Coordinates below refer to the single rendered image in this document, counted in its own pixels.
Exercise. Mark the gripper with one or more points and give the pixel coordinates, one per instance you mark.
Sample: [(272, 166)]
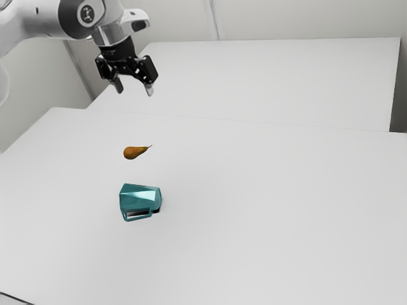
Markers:
[(122, 54)]

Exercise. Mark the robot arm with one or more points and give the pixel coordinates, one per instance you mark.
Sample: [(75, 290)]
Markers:
[(47, 19)]

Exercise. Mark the teal faceted mug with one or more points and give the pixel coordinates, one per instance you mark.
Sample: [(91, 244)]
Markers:
[(138, 197)]

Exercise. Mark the brown pear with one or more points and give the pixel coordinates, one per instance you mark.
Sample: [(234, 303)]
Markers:
[(133, 152)]

